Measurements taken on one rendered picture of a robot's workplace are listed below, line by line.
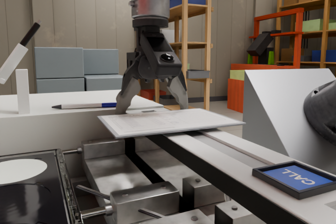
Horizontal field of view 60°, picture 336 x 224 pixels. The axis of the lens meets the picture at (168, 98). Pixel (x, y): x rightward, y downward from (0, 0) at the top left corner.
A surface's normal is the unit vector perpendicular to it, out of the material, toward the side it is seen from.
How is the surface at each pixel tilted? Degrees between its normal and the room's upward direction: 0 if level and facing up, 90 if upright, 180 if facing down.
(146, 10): 90
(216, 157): 0
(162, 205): 90
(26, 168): 0
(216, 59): 90
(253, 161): 0
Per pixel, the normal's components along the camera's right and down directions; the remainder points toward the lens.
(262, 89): 0.25, -0.59
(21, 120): 0.41, 0.13
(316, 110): -0.84, -0.24
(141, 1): -0.40, 0.12
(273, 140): -0.93, 0.05
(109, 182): 0.00, -0.99
